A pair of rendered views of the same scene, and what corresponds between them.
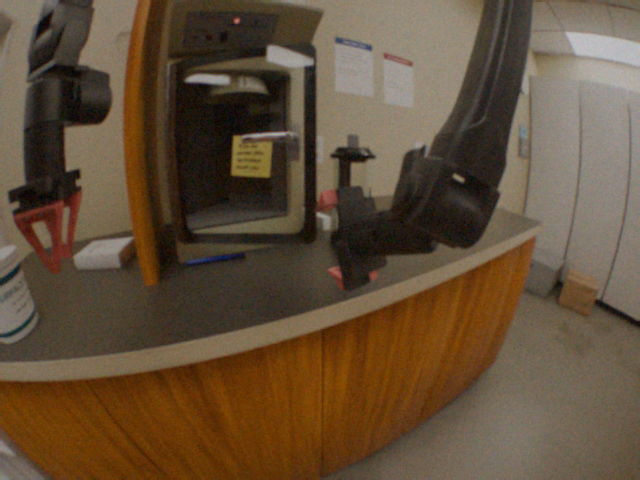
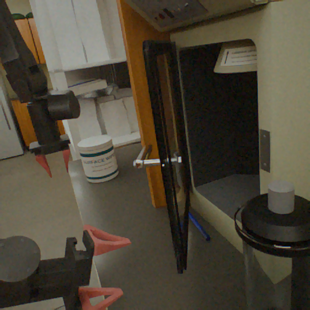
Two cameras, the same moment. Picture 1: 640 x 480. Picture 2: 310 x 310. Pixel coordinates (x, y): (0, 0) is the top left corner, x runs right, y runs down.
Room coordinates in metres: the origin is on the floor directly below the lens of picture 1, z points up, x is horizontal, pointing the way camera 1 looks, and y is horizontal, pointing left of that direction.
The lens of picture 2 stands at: (0.58, -0.38, 1.38)
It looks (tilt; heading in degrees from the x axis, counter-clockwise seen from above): 20 degrees down; 100
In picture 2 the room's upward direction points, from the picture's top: 9 degrees counter-clockwise
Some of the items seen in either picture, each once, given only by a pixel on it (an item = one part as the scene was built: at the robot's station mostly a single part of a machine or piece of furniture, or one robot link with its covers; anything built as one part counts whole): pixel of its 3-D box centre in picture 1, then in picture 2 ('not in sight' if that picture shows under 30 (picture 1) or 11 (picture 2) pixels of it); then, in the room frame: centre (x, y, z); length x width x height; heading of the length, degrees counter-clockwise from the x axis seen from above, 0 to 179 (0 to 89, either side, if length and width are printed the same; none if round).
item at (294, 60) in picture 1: (236, 145); (173, 144); (0.53, 0.16, 1.19); 0.30 x 0.01 x 0.40; 88
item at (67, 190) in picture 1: (55, 223); (58, 158); (0.19, 0.29, 1.14); 0.07 x 0.07 x 0.09; 28
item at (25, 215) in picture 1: (49, 227); (51, 160); (0.18, 0.29, 1.14); 0.07 x 0.07 x 0.09; 28
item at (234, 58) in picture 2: not in sight; (259, 50); (0.71, 0.21, 1.34); 0.18 x 0.18 x 0.05
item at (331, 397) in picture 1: (303, 360); not in sight; (0.75, 0.06, 0.45); 2.05 x 0.67 x 0.90; 118
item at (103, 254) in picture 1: (105, 253); not in sight; (0.53, 0.57, 0.96); 0.16 x 0.12 x 0.04; 103
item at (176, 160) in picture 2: not in sight; (176, 170); (0.54, 0.05, 1.18); 0.02 x 0.02 x 0.06; 88
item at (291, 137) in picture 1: (270, 138); (152, 155); (0.50, 0.09, 1.20); 0.10 x 0.05 x 0.03; 88
